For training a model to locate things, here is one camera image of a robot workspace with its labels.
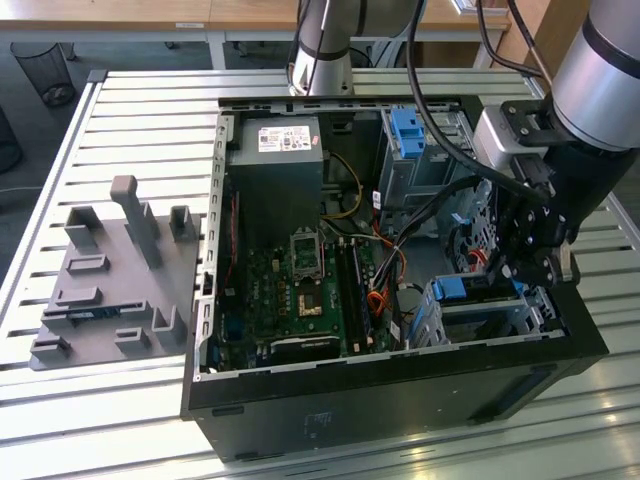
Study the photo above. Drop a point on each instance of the black mesh waste bin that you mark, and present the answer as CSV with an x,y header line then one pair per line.
x,y
42,70

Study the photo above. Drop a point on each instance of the black RAM slots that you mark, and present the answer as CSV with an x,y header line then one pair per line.
x,y
352,290

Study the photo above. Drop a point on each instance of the blue drive carrier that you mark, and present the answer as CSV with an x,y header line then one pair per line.
x,y
408,132

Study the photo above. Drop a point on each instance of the black PC case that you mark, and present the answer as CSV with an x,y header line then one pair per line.
x,y
380,400

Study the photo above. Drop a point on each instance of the grey parts rack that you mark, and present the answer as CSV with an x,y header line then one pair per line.
x,y
105,300

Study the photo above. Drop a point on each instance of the black graphics card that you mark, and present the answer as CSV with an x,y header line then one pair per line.
x,y
305,347

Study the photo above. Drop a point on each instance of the metal drive cage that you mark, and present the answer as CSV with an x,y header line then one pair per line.
x,y
400,175

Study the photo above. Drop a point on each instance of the green motherboard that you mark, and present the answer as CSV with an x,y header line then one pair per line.
x,y
270,300

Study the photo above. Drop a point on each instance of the wooden desk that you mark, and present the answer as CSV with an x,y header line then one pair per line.
x,y
150,12

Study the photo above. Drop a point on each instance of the metal slat table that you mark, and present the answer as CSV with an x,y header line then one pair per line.
x,y
125,130

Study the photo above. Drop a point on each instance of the CPU socket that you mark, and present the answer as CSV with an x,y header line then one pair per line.
x,y
310,304

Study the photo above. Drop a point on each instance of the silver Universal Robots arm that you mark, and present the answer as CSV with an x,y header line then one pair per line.
x,y
600,75

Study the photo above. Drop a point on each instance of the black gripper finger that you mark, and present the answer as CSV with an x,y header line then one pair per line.
x,y
555,267
512,245

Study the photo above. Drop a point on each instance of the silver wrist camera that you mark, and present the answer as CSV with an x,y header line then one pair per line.
x,y
495,137

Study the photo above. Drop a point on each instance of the grey power supply unit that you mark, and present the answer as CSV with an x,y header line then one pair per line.
x,y
275,170

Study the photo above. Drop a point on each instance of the metal disk bay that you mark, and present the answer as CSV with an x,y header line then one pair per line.
x,y
475,325

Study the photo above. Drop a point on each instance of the wooden cabinet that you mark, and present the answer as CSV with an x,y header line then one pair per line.
x,y
540,30

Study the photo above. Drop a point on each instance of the hard disk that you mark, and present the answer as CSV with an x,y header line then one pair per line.
x,y
450,289

